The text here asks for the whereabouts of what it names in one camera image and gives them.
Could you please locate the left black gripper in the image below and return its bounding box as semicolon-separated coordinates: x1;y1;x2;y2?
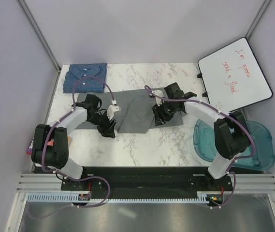
87;110;116;139

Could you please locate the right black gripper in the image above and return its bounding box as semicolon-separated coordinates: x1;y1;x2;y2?
151;100;179;127

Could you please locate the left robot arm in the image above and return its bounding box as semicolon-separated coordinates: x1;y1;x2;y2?
31;94;121;190

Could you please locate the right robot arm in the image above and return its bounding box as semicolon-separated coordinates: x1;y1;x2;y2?
145;83;254;190

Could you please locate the teal plastic bin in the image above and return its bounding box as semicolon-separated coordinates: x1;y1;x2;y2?
193;119;275;171

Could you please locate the blue checked folded shirt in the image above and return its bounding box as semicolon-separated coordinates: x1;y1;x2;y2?
62;62;108;94

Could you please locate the white whiteboard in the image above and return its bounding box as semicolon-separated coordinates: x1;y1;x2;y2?
198;38;273;111

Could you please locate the Roald Dahl book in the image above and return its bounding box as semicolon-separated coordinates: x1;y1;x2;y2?
27;140;34;155

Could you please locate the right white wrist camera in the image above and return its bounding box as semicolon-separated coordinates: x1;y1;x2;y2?
152;90;164;106

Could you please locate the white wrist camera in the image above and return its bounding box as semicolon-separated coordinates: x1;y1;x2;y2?
152;90;164;106
107;105;121;121

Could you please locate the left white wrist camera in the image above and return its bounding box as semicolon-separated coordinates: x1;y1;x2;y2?
107;105;121;121

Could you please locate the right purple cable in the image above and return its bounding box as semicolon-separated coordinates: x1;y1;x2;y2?
144;85;257;210

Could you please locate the purple cable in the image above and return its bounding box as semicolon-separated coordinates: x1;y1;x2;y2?
26;76;118;220
144;85;257;210

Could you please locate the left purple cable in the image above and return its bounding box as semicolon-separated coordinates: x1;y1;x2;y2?
26;76;118;220

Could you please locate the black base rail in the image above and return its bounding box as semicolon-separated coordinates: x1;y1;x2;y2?
61;167;232;198

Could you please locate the white slotted cable duct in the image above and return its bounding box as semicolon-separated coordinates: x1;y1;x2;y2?
27;193;223;203

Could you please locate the left aluminium frame post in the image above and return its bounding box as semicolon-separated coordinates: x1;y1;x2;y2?
16;0;62;72

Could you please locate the aluminium frame post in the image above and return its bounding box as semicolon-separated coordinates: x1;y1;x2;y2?
245;0;272;41
16;0;62;72

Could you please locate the right aluminium frame post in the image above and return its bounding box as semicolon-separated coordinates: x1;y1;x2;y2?
245;0;272;41

